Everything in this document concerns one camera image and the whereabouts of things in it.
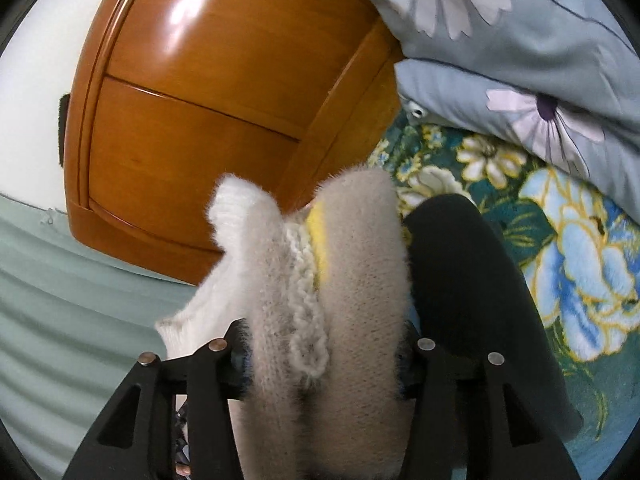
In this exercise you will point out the black garment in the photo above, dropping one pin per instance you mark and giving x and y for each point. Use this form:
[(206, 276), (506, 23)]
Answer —
[(472, 299)]

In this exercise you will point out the grey-blue floral quilt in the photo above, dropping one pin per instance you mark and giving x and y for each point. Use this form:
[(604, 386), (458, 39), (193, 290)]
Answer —
[(557, 77)]

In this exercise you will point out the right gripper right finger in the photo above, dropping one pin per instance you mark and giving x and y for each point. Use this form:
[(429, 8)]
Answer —
[(489, 395)]

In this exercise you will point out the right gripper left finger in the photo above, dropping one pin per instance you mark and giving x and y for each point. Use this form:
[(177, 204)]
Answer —
[(135, 435)]

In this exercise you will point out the beige knit graphic sweater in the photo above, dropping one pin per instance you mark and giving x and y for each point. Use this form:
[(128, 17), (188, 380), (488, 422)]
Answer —
[(325, 293)]

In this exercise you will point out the teal floral plush blanket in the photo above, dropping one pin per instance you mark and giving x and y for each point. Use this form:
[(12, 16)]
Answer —
[(578, 251)]

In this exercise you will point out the wooden headboard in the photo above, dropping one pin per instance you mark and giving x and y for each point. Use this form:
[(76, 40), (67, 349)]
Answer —
[(170, 95)]

